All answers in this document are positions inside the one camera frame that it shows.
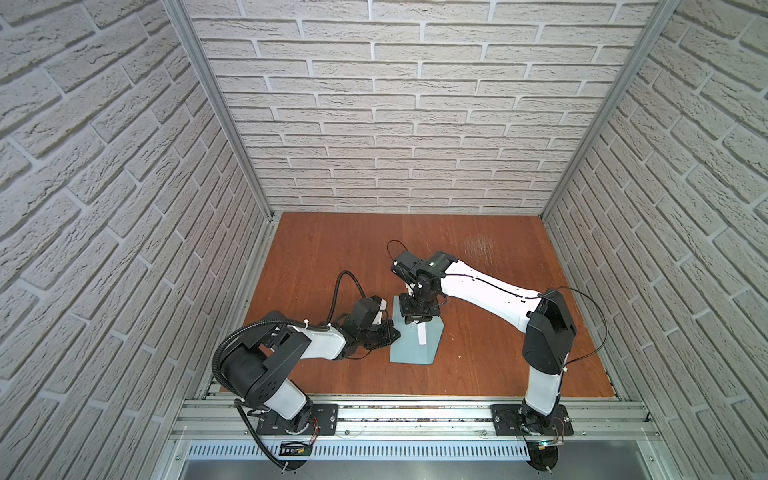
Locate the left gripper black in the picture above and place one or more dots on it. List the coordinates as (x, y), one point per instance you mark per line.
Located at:
(391, 335)

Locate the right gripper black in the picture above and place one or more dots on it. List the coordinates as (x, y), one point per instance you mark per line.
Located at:
(410, 314)

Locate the pink white letter card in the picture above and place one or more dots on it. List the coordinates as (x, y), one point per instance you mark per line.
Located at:
(422, 334)

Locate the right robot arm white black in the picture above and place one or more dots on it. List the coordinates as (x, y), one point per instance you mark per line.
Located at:
(544, 319)

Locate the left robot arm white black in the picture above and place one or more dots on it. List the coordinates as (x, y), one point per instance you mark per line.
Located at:
(255, 362)

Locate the small circuit board left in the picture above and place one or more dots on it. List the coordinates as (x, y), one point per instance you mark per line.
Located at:
(295, 449)

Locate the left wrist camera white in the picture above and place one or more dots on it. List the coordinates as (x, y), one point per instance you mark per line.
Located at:
(382, 314)

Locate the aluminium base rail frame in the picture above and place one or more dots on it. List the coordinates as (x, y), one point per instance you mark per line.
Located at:
(415, 437)

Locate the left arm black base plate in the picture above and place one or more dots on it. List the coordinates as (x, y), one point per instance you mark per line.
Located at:
(311, 419)

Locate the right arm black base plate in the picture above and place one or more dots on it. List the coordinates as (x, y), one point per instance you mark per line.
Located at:
(507, 420)

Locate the right aluminium corner post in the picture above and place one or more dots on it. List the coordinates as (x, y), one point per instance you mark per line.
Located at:
(657, 22)

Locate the aluminium corner post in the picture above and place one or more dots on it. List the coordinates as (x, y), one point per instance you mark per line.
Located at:
(189, 39)
(657, 22)

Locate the left aluminium corner post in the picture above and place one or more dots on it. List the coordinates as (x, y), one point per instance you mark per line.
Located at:
(189, 39)

